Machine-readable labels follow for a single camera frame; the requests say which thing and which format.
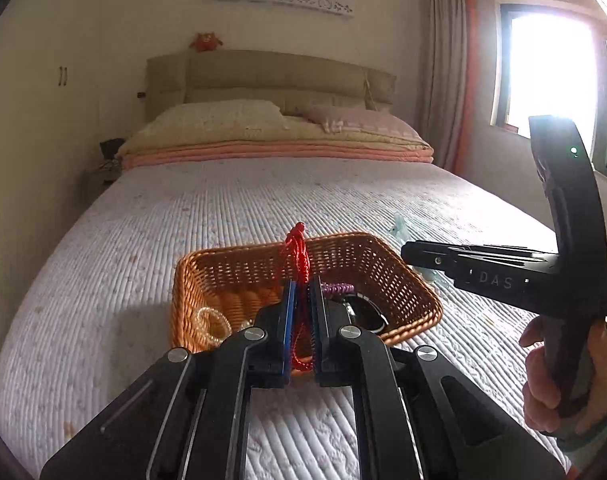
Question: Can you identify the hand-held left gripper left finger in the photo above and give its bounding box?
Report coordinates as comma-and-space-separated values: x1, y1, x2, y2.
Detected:
41, 280, 301, 480

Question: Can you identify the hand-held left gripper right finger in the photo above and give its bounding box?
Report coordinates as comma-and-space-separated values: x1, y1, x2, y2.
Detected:
310, 280, 567, 480

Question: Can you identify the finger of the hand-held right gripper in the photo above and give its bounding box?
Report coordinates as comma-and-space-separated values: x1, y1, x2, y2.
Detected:
401, 241, 484, 277
453, 245, 557, 262

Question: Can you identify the brown wicker basket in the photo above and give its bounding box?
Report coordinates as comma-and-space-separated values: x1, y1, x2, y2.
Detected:
170, 231, 444, 356

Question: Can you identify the black wrist watch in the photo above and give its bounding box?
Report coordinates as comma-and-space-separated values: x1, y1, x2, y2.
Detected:
333, 296, 389, 335

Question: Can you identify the red cord bracelet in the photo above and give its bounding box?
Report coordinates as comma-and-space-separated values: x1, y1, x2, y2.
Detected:
280, 221, 317, 376

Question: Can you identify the clear beaded bracelet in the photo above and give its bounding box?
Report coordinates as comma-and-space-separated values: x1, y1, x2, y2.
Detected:
194, 306, 233, 351

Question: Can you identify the person's right hand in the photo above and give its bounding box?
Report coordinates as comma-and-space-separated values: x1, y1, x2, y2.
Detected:
519, 316, 607, 437

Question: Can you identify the bed with white quilt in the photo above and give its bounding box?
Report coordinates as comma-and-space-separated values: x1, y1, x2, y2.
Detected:
0, 157, 574, 480

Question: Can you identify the pink pillow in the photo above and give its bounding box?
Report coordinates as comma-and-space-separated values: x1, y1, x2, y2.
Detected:
303, 105, 419, 139

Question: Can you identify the folded pink blanket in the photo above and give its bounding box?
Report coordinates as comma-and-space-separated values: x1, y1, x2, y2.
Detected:
121, 142, 434, 171

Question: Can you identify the window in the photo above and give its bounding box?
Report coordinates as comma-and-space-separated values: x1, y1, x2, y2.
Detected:
493, 0, 607, 181

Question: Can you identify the folded yellow blanket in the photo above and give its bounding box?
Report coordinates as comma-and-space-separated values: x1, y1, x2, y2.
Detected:
118, 120, 431, 157

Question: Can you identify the grey curtain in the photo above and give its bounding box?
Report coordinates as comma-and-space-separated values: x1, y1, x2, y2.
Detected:
421, 0, 477, 173

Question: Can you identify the white floral pillow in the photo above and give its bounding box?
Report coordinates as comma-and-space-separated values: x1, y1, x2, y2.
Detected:
148, 100, 287, 134

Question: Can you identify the bedside table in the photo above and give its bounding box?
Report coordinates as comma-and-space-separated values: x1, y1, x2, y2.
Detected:
86, 162, 125, 202

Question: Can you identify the beige padded headboard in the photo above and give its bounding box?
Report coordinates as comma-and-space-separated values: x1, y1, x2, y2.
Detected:
144, 50, 397, 123

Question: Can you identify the dark item on bedside table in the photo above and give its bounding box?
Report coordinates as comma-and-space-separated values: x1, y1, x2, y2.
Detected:
100, 139, 127, 183

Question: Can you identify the red plush toy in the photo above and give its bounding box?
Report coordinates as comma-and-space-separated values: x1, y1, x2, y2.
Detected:
190, 32, 223, 54

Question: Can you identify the white built-in wardrobe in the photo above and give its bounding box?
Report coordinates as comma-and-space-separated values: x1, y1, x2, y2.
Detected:
0, 0, 103, 241

